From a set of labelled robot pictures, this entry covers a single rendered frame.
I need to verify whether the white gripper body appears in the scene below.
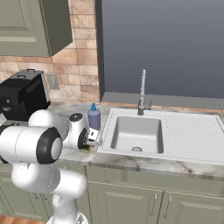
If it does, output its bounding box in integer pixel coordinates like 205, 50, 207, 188
85, 128, 103, 149

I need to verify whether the purple soap dispenser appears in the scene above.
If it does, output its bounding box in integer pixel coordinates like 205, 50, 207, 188
87, 101, 102, 131

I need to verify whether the white sink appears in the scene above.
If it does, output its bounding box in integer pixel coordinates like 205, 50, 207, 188
96, 107, 224, 167

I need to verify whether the grey spring tap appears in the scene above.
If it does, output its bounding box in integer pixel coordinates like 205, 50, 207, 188
136, 68, 153, 116

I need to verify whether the green base cupboard door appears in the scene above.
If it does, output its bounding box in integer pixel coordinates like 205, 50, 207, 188
87, 181, 165, 224
0, 170, 56, 222
157, 191, 224, 224

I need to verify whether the black coffee machine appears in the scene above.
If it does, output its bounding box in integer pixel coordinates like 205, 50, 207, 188
0, 68, 52, 123

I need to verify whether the dark window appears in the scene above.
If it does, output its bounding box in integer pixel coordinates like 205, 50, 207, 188
94, 0, 224, 111

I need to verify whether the grey wall socket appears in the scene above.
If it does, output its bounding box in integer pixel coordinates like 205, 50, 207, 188
46, 73, 60, 91

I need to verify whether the silver cupboard handle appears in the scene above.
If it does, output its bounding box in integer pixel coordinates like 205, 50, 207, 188
150, 193, 158, 217
163, 195, 172, 219

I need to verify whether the green wall cupboard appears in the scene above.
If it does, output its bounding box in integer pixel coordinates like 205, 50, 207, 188
0, 0, 74, 59

